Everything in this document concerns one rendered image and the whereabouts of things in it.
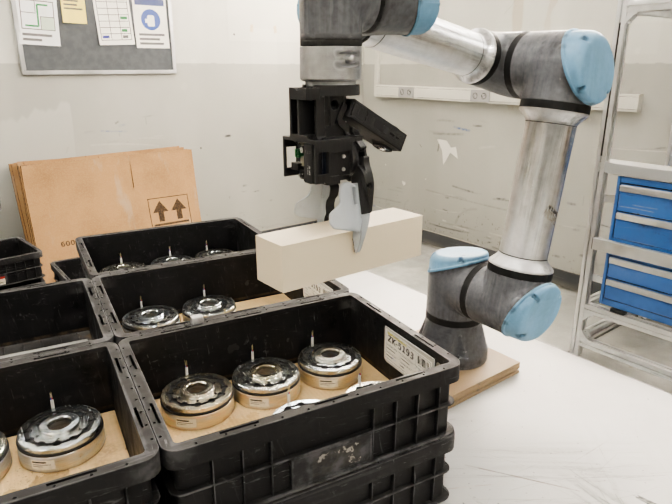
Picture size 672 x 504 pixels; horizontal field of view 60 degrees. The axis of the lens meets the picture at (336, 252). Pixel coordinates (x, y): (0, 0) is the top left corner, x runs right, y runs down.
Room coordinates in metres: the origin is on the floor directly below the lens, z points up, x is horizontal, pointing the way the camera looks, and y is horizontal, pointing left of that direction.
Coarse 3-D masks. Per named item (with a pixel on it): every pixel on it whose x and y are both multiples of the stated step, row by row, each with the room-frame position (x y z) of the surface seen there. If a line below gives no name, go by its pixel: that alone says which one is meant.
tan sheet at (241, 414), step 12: (372, 372) 0.84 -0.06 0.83; (300, 384) 0.80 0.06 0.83; (300, 396) 0.77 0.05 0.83; (312, 396) 0.77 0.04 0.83; (324, 396) 0.77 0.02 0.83; (240, 408) 0.74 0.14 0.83; (276, 408) 0.74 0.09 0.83; (228, 420) 0.71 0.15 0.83; (240, 420) 0.71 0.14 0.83; (252, 420) 0.71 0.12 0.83; (180, 432) 0.68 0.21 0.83; (192, 432) 0.68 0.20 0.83; (204, 432) 0.68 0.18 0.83
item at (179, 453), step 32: (224, 320) 0.83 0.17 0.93; (384, 320) 0.84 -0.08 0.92; (128, 352) 0.72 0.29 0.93; (448, 352) 0.72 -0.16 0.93; (384, 384) 0.64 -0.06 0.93; (416, 384) 0.65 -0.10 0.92; (448, 384) 0.68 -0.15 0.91; (160, 416) 0.57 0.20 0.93; (288, 416) 0.57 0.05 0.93; (320, 416) 0.58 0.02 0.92; (160, 448) 0.51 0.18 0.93; (192, 448) 0.51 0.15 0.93; (224, 448) 0.53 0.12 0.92
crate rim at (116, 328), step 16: (224, 256) 1.14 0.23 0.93; (240, 256) 1.15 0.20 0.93; (128, 272) 1.05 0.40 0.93; (144, 272) 1.06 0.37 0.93; (96, 288) 0.96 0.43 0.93; (336, 288) 0.98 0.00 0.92; (272, 304) 0.89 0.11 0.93; (112, 320) 0.83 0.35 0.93; (208, 320) 0.83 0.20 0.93; (128, 336) 0.77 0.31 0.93
